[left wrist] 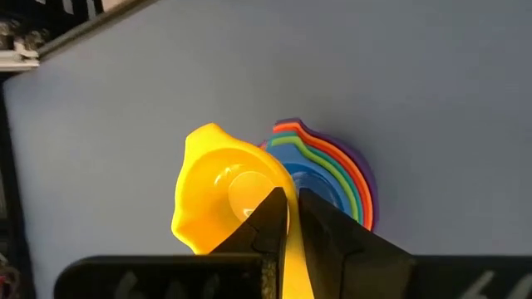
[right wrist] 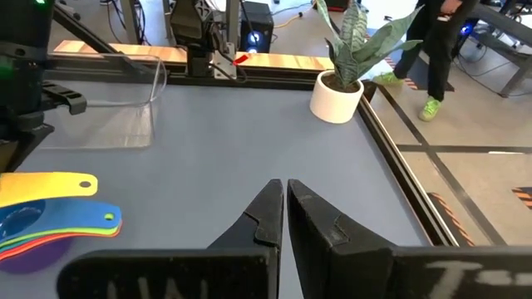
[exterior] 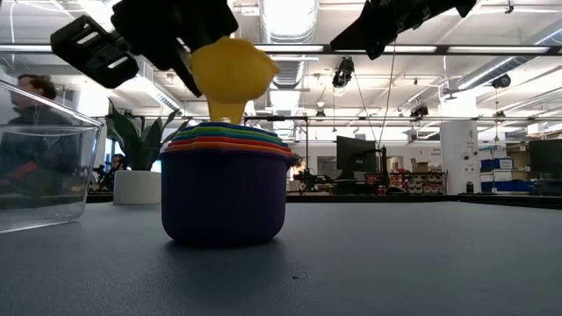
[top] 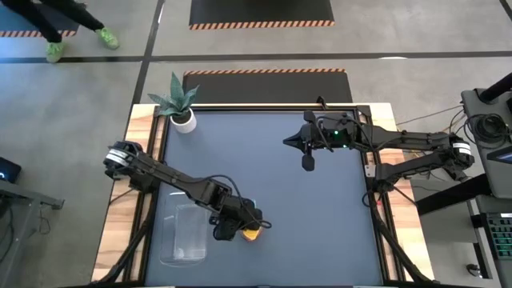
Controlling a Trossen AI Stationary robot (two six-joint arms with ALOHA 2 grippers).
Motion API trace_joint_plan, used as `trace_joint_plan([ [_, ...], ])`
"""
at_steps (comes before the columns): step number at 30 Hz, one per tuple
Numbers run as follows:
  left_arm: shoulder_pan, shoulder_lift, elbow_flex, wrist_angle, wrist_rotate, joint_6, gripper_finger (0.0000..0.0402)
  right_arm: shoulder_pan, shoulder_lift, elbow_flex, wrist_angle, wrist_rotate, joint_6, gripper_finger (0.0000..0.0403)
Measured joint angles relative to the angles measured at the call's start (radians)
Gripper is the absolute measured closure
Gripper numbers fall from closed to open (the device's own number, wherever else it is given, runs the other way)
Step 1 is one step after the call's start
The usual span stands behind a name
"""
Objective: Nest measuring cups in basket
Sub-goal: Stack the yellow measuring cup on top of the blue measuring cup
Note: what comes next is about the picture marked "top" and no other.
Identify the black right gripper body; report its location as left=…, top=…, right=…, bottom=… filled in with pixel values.
left=316, top=112, right=360, bottom=150

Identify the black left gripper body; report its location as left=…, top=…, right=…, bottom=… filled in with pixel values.
left=209, top=187, right=250, bottom=226

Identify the clear plastic basket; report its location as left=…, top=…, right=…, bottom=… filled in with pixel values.
left=159, top=191, right=211, bottom=268

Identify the grey blue table mat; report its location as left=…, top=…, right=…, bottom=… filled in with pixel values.
left=146, top=110, right=385, bottom=287

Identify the black orange striped floor mat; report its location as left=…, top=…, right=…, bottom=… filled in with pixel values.
left=0, top=3, right=80, bottom=38
left=182, top=67, right=354, bottom=104
left=189, top=0, right=336, bottom=31

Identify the potted plant white pot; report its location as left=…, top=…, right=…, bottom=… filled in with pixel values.
left=147, top=71, right=200, bottom=135

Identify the black desk leg bar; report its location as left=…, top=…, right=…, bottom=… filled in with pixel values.
left=415, top=174, right=494, bottom=217

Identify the black pole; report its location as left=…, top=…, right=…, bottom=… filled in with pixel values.
left=478, top=71, right=512, bottom=103

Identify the dark tablet screen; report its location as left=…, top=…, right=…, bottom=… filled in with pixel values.
left=497, top=145, right=512, bottom=166

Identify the grey keyboard desk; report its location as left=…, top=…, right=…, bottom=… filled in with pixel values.
left=467, top=194, right=512, bottom=288

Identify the backlit keyboard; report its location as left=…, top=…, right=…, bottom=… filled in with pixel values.
left=485, top=212, right=512, bottom=261

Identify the grey metal stand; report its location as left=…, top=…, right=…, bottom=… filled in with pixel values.
left=0, top=178, right=66, bottom=281

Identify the black device with logo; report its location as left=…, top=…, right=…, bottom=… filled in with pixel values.
left=0, top=156, right=22, bottom=184

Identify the person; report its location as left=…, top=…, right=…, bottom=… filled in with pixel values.
left=0, top=0, right=121, bottom=64

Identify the black left wrist camera cable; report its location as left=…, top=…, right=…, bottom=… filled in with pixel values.
left=202, top=174, right=274, bottom=231

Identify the black aluminium table frame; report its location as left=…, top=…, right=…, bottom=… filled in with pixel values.
left=90, top=102, right=437, bottom=288

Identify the thin grey cable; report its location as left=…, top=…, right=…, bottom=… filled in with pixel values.
left=394, top=103, right=466, bottom=126

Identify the coiled black cable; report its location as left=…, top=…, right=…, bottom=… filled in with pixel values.
left=465, top=113, right=512, bottom=150

